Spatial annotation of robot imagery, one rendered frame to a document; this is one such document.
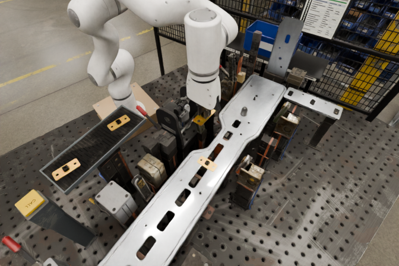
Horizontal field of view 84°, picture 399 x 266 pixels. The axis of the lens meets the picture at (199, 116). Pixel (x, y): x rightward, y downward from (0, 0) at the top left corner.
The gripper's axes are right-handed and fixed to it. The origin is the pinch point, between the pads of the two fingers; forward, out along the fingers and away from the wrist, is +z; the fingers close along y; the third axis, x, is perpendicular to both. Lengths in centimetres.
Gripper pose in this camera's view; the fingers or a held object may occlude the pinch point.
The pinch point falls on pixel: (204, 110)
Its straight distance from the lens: 73.0
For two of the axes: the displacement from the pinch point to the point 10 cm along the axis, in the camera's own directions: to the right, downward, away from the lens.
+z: 0.3, 6.4, 7.6
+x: 6.2, -6.1, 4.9
